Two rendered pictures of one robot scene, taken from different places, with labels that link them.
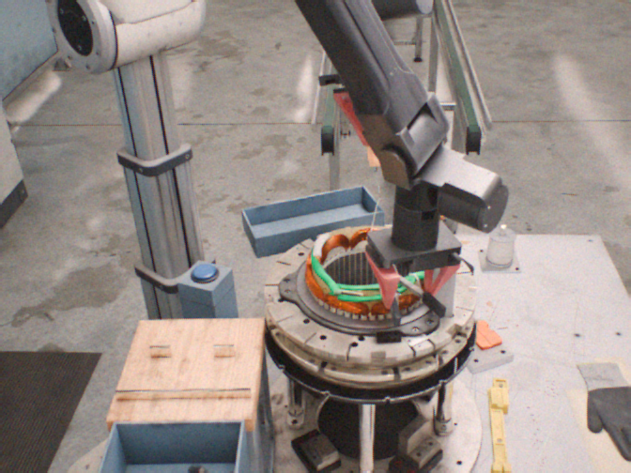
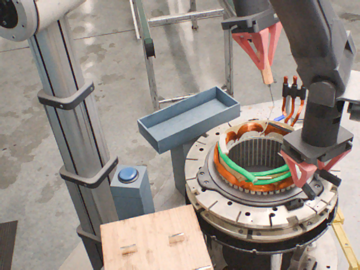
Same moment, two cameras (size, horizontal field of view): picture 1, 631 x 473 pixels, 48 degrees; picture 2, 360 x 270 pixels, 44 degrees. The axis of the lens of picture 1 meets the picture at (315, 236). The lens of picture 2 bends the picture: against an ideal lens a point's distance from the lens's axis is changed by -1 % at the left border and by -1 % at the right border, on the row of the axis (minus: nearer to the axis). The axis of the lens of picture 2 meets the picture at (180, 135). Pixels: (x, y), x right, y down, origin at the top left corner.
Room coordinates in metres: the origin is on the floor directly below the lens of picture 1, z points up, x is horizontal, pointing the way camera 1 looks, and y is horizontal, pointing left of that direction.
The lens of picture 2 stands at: (0.22, 0.20, 1.75)
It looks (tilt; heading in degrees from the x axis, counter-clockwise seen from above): 40 degrees down; 349
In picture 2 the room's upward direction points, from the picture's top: 7 degrees counter-clockwise
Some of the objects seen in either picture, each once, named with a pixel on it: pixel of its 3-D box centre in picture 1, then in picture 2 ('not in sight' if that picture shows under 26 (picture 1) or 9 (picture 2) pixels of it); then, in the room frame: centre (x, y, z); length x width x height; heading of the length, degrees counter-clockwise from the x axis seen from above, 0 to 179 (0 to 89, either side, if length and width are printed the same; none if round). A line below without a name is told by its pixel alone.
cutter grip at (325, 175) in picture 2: (433, 304); (329, 177); (0.70, -0.15, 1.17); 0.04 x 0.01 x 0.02; 29
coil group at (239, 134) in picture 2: (369, 240); (250, 131); (0.92, -0.08, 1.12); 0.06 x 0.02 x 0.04; 91
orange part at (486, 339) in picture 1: (483, 335); not in sight; (1.05, -0.32, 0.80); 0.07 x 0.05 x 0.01; 20
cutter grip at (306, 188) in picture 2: (394, 312); (307, 189); (0.69, -0.10, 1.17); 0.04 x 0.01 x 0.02; 3
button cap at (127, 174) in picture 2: (204, 271); (127, 173); (0.97, 0.19, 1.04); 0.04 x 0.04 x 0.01
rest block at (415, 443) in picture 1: (420, 441); (303, 260); (0.75, -0.15, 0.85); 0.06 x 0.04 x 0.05; 133
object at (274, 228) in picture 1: (315, 271); (192, 152); (1.12, 0.00, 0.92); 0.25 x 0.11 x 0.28; 107
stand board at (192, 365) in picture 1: (192, 371); (156, 258); (0.72, 0.18, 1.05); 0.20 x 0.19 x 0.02; 178
